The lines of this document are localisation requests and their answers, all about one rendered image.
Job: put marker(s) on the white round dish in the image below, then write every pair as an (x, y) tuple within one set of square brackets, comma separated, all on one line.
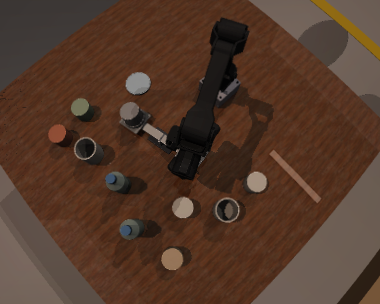
[(138, 83)]

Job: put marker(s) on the brown cylinder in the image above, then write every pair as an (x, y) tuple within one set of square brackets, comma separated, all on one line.
[(172, 258)]

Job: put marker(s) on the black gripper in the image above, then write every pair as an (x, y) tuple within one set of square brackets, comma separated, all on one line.
[(170, 165)]

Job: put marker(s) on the orange cylinder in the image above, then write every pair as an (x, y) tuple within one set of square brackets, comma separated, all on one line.
[(60, 135)]

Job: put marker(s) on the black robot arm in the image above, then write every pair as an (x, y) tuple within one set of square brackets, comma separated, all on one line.
[(227, 39)]

